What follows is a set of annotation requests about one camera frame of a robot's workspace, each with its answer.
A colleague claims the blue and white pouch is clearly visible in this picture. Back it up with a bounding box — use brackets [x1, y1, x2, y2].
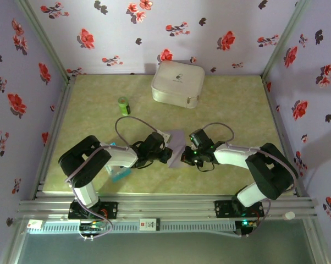
[106, 141, 133, 184]

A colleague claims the green bottle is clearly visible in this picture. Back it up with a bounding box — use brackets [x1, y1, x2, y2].
[118, 96, 132, 117]

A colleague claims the white label card red corner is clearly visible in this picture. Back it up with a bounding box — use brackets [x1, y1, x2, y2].
[139, 218, 161, 232]

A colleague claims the white zip case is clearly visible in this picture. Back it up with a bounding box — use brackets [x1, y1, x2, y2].
[151, 60, 206, 109]

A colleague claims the small circuit board with led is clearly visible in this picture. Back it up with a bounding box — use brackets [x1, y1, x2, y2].
[240, 218, 259, 229]
[79, 222, 106, 234]

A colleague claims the small white sticker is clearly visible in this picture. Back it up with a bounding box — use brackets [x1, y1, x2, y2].
[27, 219, 44, 230]

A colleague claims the thin black left gripper wire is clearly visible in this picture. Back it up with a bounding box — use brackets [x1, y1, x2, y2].
[132, 158, 155, 170]

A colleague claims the thin black gripper wire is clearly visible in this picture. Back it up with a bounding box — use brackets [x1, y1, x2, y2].
[195, 162, 214, 173]
[132, 158, 155, 170]

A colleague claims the thin black right gripper wire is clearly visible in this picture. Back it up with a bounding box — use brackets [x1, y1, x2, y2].
[195, 162, 214, 173]

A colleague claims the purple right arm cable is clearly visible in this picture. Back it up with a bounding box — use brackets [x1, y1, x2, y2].
[202, 122, 300, 239]

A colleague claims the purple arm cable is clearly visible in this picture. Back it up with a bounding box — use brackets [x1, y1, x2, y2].
[202, 122, 300, 239]
[65, 116, 166, 241]

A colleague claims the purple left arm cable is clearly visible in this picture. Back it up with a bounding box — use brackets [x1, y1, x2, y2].
[65, 116, 166, 241]

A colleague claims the aluminium rail beam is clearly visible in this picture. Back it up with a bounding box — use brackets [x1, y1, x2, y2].
[16, 194, 319, 221]

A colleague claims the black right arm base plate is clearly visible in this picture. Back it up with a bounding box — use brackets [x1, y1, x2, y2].
[214, 199, 265, 219]

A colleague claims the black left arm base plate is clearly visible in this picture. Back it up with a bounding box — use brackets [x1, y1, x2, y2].
[68, 200, 119, 221]

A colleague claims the grey slotted cable duct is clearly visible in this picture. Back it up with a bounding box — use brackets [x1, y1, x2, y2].
[27, 221, 236, 234]

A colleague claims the aluminium side rail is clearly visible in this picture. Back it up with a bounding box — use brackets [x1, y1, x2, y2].
[30, 76, 77, 200]
[261, 76, 311, 197]

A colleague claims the aluminium corner post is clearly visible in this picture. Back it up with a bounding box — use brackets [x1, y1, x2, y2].
[15, 0, 73, 80]
[261, 0, 311, 79]

